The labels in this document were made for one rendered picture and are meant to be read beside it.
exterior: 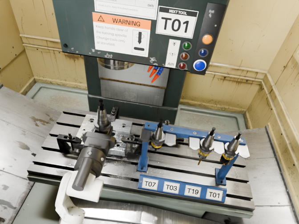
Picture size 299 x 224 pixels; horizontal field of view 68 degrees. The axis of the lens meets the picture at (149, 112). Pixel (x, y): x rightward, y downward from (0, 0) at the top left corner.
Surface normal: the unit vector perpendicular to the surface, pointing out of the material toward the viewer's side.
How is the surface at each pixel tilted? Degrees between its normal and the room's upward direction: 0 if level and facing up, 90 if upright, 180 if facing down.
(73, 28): 90
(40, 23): 90
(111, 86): 90
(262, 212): 24
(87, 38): 90
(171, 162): 0
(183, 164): 0
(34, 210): 0
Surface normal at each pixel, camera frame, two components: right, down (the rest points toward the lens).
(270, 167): -0.32, -0.72
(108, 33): -0.13, 0.68
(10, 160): 0.49, -0.58
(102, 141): 0.09, -0.73
